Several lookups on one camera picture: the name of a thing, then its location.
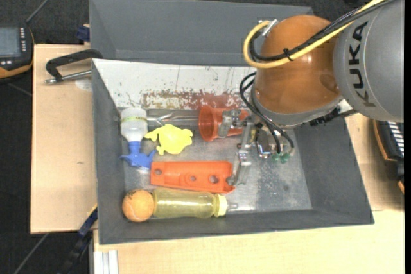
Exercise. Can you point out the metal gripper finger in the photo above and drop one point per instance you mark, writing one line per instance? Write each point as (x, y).
(232, 121)
(243, 167)

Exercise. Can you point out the orange plastic cup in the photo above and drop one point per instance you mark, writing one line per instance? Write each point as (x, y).
(208, 125)

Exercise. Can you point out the yellow toy animal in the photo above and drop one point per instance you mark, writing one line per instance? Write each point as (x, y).
(171, 139)

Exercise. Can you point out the red-orange flat block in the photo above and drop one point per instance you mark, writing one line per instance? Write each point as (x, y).
(180, 174)

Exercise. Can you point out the clear yellow plastic bottle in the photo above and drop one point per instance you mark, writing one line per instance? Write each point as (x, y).
(183, 203)

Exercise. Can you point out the white spray bottle blue head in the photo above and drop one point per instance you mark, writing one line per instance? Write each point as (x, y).
(133, 126)

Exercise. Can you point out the grey metal bin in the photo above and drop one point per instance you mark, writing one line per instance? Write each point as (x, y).
(180, 32)

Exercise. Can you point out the orange ball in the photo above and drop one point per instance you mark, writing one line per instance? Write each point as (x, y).
(138, 206)

